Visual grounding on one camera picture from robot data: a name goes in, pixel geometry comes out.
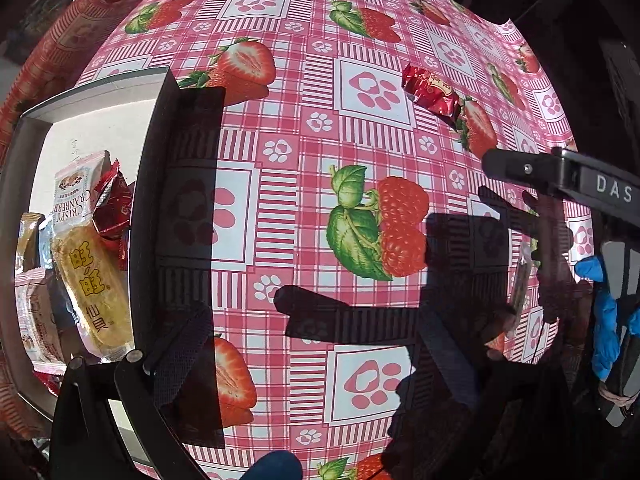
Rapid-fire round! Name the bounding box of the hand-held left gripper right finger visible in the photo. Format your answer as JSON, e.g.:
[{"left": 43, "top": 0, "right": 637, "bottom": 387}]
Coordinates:
[{"left": 417, "top": 307, "right": 583, "bottom": 480}]

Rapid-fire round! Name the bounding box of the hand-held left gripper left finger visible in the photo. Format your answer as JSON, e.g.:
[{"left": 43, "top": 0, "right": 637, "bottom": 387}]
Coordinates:
[{"left": 47, "top": 305, "right": 216, "bottom": 480}]

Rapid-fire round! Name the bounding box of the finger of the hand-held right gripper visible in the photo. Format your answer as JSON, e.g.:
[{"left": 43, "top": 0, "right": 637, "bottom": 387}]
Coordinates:
[{"left": 482, "top": 147, "right": 576, "bottom": 193}]

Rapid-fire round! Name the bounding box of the yellow rice cracker packet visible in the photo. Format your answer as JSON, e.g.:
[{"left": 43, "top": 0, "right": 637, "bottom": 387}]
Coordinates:
[{"left": 50, "top": 222, "right": 136, "bottom": 363}]

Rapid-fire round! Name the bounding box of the red foil candy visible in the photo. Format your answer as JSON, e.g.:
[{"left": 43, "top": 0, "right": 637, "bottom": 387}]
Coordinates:
[
  {"left": 92, "top": 159, "right": 136, "bottom": 272},
  {"left": 32, "top": 364, "right": 68, "bottom": 397},
  {"left": 402, "top": 62, "right": 469, "bottom": 129}
]

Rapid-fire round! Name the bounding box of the clear plastic packet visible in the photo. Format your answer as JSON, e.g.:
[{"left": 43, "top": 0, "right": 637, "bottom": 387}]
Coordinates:
[{"left": 39, "top": 222, "right": 58, "bottom": 273}]

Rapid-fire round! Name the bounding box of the black box with white inside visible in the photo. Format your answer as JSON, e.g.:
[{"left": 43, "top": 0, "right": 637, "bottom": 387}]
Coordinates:
[{"left": 0, "top": 66, "right": 226, "bottom": 453}]

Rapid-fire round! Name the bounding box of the gold snack packet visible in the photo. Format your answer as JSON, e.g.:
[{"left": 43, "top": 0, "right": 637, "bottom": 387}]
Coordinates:
[{"left": 15, "top": 212, "right": 47, "bottom": 276}]

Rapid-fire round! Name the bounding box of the white pink cranberry snack packet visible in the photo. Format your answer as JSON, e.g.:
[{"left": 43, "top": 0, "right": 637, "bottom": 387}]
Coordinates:
[{"left": 52, "top": 152, "right": 113, "bottom": 233}]

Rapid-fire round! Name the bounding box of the person's right hand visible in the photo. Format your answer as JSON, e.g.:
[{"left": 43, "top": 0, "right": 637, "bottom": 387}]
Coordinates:
[{"left": 575, "top": 255, "right": 623, "bottom": 378}]

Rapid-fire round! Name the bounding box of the blue rounded object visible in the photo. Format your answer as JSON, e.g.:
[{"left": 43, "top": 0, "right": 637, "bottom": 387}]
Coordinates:
[{"left": 240, "top": 450, "right": 305, "bottom": 480}]

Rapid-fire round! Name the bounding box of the strawberry printed pink tablecloth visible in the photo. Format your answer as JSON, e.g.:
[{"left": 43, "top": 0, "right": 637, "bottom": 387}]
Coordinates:
[{"left": 0, "top": 0, "right": 596, "bottom": 480}]

